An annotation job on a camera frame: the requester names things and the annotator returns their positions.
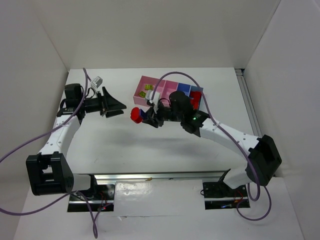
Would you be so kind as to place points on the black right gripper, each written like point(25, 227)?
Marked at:
point(154, 116)

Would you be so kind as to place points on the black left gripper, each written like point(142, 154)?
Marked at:
point(102, 104)

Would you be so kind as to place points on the red rectangular lego brick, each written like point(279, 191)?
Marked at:
point(195, 99)

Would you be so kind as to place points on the red rounded lego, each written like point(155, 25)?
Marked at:
point(135, 115)

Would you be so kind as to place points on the dark blue lego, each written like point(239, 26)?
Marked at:
point(143, 115)

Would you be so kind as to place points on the small green lego brick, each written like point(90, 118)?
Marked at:
point(142, 94)

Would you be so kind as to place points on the small green square lego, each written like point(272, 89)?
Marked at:
point(148, 87)

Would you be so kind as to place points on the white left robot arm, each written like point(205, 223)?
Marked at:
point(48, 170)

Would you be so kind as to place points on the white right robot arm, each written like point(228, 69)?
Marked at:
point(260, 153)

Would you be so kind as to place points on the blue compartment tray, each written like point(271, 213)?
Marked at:
point(187, 88)

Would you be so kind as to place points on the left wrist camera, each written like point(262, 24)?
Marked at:
point(97, 82)

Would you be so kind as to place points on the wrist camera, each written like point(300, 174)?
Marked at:
point(97, 82)
point(152, 98)

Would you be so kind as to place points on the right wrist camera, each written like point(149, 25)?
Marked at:
point(152, 98)

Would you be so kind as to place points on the aluminium side rail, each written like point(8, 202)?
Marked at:
point(239, 72)

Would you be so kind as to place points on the aluminium front rail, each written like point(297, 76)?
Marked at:
point(157, 176)

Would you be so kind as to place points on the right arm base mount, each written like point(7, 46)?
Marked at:
point(218, 196)

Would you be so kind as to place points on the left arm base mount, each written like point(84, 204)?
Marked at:
point(100, 198)

